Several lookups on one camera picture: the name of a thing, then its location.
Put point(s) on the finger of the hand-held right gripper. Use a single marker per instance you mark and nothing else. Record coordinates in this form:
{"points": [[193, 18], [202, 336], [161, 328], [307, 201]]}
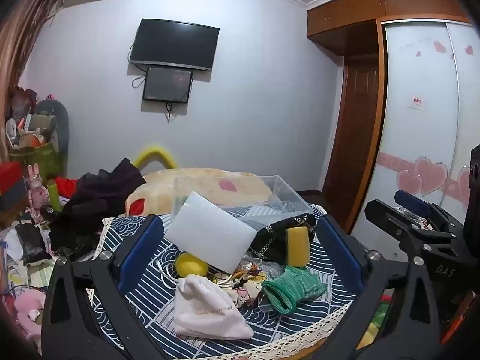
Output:
{"points": [[390, 219], [410, 199]]}

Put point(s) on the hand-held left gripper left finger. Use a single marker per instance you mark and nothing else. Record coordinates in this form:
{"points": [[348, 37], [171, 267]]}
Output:
{"points": [[139, 250]]}

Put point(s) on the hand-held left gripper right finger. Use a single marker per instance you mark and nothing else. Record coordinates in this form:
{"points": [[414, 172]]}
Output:
{"points": [[338, 248]]}

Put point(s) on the yellow sponge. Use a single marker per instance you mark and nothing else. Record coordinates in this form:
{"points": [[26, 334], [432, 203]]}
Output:
{"points": [[298, 247]]}

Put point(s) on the yellow soft ball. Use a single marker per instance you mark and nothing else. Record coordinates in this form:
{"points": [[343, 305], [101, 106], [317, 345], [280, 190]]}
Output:
{"points": [[191, 265]]}

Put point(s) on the green knitted sleeve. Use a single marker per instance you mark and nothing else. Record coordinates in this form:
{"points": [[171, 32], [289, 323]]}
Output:
{"points": [[296, 287]]}

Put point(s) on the silver sequined pouch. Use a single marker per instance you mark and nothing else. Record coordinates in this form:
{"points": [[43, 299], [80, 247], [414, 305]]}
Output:
{"points": [[273, 269]]}

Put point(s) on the white foam pad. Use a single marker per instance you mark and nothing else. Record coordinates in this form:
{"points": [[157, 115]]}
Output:
{"points": [[210, 232]]}

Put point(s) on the floral fabric scrunchie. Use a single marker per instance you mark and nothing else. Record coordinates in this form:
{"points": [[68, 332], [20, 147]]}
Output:
{"points": [[245, 281]]}

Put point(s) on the clear plastic storage box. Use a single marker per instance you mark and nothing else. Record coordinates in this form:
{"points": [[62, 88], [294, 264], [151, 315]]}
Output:
{"points": [[240, 195]]}

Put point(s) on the blue patterned tablecloth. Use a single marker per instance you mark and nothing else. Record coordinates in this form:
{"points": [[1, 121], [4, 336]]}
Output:
{"points": [[150, 307]]}

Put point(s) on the white heart-print sliding wardrobe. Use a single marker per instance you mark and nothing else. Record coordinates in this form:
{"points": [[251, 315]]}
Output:
{"points": [[420, 138]]}

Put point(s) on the black clothes pile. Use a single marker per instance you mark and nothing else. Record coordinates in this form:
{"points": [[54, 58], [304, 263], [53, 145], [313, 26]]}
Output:
{"points": [[101, 195]]}

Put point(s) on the beige fleece blanket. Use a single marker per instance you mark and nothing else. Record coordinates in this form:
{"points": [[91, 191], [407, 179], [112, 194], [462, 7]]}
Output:
{"points": [[161, 183]]}

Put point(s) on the red cloth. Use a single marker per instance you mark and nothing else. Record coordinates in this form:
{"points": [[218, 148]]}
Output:
{"points": [[67, 187]]}

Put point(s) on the brown wooden door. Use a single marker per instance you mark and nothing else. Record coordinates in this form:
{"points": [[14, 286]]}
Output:
{"points": [[356, 120]]}

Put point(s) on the yellow foam noodle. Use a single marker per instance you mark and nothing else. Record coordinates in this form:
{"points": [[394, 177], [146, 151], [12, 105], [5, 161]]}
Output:
{"points": [[153, 152]]}

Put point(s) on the green bottle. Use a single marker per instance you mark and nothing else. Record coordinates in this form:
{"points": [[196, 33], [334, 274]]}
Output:
{"points": [[54, 195]]}

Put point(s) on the pink bunny plush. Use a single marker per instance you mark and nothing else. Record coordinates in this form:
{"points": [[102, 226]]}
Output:
{"points": [[37, 191]]}

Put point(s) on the pink plush toy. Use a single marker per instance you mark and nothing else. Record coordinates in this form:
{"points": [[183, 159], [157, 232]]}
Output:
{"points": [[28, 309]]}

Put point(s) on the green bag of toys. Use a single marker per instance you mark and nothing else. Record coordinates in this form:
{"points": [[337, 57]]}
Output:
{"points": [[41, 159]]}

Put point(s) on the red box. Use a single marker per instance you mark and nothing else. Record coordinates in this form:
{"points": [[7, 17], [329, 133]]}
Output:
{"points": [[11, 176]]}

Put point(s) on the wooden overhead cabinet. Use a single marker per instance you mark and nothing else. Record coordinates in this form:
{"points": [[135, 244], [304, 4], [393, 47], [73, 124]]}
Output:
{"points": [[375, 7]]}

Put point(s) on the striped brown curtain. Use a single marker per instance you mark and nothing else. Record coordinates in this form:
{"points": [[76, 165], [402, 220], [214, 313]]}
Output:
{"points": [[22, 37]]}

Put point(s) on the small wall monitor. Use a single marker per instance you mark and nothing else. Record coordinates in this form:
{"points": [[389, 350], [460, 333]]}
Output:
{"points": [[167, 84]]}

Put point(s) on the black wall television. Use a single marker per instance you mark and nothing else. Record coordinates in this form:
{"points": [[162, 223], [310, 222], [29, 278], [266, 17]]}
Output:
{"points": [[174, 43]]}

